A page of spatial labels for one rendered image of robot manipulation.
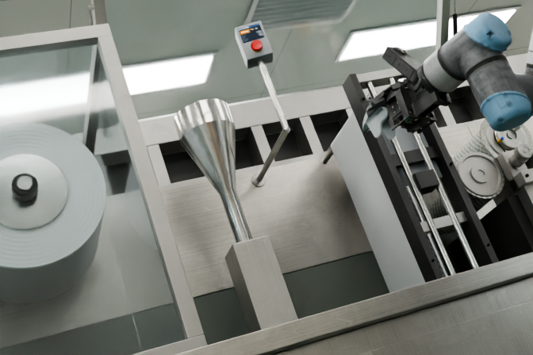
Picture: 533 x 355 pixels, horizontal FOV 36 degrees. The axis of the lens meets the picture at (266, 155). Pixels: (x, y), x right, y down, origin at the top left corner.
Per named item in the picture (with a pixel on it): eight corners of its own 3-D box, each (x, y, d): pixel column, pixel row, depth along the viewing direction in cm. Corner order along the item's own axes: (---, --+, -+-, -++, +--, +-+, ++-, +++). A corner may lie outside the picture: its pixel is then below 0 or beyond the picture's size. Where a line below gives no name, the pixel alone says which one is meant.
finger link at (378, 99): (362, 116, 157) (390, 91, 151) (360, 109, 158) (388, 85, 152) (381, 119, 160) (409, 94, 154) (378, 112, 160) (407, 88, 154)
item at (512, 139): (492, 134, 204) (505, 116, 208) (488, 138, 205) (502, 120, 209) (515, 153, 203) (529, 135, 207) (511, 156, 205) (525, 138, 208)
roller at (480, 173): (470, 200, 196) (450, 156, 200) (427, 238, 218) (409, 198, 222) (511, 189, 200) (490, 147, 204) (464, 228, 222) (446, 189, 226)
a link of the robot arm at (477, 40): (495, 47, 133) (473, 5, 136) (449, 84, 140) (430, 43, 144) (523, 50, 138) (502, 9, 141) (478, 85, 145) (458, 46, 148)
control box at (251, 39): (247, 56, 200) (234, 24, 203) (247, 70, 206) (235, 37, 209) (273, 48, 201) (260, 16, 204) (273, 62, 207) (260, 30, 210)
